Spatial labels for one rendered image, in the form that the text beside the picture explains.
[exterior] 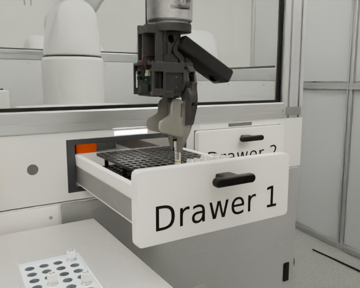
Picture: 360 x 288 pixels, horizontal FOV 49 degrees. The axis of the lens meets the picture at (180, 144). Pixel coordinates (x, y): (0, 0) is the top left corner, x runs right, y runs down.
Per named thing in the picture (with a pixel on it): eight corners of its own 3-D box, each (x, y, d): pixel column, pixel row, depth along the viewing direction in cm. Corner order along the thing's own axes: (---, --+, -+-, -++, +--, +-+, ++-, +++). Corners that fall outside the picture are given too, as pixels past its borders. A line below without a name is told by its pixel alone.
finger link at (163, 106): (142, 150, 70) (143, 97, 68) (171, 147, 73) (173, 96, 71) (150, 153, 68) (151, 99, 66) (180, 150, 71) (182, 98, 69)
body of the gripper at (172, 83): (132, 98, 68) (131, 25, 66) (176, 97, 72) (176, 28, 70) (153, 100, 61) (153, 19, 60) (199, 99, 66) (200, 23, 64)
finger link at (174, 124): (154, 154, 67) (152, 99, 65) (184, 151, 70) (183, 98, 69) (163, 156, 64) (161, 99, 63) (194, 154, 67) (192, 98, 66)
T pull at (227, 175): (256, 182, 60) (256, 173, 60) (216, 188, 56) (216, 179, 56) (240, 177, 63) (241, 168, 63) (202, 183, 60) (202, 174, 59)
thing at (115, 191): (273, 204, 71) (274, 171, 70) (142, 232, 57) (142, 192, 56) (164, 164, 104) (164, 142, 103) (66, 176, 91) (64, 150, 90)
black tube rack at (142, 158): (227, 195, 75) (228, 162, 74) (143, 211, 66) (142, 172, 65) (169, 172, 94) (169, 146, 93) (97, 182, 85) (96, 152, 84)
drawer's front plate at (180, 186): (287, 214, 70) (290, 152, 68) (137, 250, 55) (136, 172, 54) (280, 211, 72) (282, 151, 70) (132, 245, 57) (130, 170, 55)
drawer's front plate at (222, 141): (283, 163, 113) (284, 124, 112) (198, 175, 98) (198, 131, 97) (278, 162, 115) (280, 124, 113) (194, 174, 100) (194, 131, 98)
